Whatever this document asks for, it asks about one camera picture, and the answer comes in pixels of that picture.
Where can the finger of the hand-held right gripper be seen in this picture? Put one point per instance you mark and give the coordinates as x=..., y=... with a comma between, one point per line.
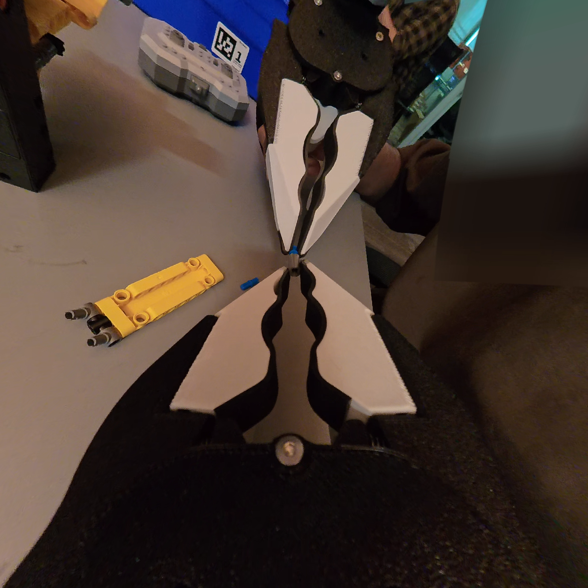
x=349, y=156
x=289, y=160

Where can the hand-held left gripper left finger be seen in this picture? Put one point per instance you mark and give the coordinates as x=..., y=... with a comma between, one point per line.
x=229, y=363

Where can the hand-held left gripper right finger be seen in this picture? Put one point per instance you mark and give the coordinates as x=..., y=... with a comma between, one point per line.
x=363, y=363

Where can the grey toy connector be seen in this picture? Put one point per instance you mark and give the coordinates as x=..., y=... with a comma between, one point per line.
x=294, y=265

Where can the person's right forearm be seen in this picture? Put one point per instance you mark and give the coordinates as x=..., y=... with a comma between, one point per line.
x=422, y=183

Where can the person's right hand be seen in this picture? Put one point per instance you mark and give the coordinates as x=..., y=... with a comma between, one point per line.
x=381, y=172

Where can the yellow panel with grey pins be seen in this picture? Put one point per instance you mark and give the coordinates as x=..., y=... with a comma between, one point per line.
x=160, y=294

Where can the black and white marker tag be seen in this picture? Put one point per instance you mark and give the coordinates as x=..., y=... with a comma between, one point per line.
x=229, y=46

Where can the grey toy control hub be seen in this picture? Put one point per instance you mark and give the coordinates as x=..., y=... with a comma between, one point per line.
x=193, y=69

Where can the blue plastic bin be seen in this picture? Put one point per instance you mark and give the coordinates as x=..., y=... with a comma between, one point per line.
x=183, y=11

